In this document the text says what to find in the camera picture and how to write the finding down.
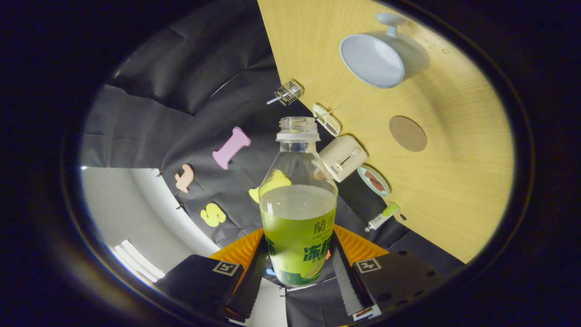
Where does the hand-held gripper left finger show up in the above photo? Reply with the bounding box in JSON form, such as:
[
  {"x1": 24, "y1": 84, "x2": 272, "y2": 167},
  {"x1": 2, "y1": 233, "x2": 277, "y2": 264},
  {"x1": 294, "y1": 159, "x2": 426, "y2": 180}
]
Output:
[{"x1": 154, "y1": 227, "x2": 271, "y2": 321}]

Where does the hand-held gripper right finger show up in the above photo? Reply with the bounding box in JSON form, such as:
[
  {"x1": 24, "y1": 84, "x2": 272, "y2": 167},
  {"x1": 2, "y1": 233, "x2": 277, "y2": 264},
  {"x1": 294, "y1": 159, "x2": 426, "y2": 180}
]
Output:
[{"x1": 331, "y1": 224, "x2": 448, "y2": 322}]

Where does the green label juice bottle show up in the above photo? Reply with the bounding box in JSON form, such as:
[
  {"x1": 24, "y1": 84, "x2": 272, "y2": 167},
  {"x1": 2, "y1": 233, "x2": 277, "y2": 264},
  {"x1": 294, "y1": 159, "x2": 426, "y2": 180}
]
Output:
[{"x1": 259, "y1": 116, "x2": 339, "y2": 287}]

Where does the round brown coaster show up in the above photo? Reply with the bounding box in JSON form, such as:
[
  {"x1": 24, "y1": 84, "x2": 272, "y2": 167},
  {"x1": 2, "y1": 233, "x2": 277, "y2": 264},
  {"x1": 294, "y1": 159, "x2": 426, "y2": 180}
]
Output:
[{"x1": 389, "y1": 115, "x2": 428, "y2": 153}]

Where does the pale grey cup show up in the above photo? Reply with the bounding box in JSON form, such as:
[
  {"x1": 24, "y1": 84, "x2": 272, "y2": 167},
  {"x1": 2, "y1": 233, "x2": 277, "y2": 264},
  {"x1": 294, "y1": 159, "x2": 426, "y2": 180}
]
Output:
[{"x1": 339, "y1": 13, "x2": 430, "y2": 89}]

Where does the slim white green bottle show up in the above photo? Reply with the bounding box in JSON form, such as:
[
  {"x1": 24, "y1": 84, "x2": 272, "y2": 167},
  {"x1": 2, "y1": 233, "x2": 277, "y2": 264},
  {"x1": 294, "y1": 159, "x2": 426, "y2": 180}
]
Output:
[{"x1": 364, "y1": 202, "x2": 400, "y2": 233}]

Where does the pale green plate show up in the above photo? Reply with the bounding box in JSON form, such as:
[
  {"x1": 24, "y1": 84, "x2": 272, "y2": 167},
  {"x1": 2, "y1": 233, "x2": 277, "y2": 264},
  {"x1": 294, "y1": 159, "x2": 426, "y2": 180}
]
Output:
[{"x1": 357, "y1": 165, "x2": 391, "y2": 198}]

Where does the large ceiling light panel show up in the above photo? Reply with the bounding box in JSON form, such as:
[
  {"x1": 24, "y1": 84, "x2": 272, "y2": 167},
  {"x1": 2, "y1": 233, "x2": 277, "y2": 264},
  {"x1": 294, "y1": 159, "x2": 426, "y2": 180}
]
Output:
[{"x1": 111, "y1": 239, "x2": 166, "y2": 283}]

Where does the white toaster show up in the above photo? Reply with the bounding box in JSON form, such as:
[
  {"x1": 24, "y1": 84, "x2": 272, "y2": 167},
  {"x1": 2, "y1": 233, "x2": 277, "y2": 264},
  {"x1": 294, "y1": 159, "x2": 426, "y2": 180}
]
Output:
[{"x1": 319, "y1": 134, "x2": 368, "y2": 183}]

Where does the wooden table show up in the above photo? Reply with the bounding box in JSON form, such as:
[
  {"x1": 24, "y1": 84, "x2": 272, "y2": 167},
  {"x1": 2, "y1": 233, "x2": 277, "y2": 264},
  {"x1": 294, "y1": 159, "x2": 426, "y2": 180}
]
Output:
[{"x1": 257, "y1": 0, "x2": 516, "y2": 264}]

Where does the white divided tray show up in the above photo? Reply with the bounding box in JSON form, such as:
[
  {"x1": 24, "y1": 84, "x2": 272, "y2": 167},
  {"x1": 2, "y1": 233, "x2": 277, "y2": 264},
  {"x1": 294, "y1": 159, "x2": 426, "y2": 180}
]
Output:
[{"x1": 312, "y1": 104, "x2": 341, "y2": 137}]

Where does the wire mesh holder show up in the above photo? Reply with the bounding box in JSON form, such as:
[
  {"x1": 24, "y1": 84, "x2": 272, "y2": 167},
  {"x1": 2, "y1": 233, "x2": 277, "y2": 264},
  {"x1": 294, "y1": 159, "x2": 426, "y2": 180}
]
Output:
[{"x1": 276, "y1": 80, "x2": 303, "y2": 106}]

